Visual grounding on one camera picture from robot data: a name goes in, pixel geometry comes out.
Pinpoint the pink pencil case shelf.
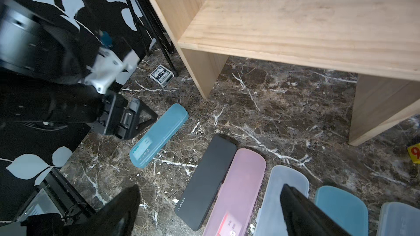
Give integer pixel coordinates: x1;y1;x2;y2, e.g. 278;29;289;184
203;149;266;236

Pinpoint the wooden two-tier shelf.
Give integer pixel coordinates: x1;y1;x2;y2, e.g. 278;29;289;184
150;0;420;146

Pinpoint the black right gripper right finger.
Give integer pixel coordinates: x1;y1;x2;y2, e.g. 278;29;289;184
280;184;349;236

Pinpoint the teal pencil case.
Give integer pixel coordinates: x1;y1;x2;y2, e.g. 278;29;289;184
314;186;369;236

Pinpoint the black music stand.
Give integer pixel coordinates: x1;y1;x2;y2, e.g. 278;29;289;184
111;0;179;78

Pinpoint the black pencil case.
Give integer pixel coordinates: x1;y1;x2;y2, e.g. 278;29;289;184
175;134;237;231

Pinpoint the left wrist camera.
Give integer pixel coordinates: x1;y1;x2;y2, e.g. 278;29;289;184
80;31;140;95

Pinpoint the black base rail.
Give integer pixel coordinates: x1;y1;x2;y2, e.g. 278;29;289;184
1;168;96;236

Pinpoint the light blue pencil case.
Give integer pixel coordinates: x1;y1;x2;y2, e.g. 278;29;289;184
129;104;189;168

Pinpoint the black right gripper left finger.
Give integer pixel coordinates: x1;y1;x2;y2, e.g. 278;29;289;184
65;185;141;236

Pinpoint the yellow small block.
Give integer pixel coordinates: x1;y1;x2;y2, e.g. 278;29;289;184
407;143;420;164

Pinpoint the clear frosted pencil case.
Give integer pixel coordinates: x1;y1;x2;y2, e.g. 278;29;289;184
377;202;420;236

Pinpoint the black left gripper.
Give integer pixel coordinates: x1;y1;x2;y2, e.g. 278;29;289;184
95;90;158;141

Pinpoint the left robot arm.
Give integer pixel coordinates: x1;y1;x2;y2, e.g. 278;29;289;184
1;0;157;140

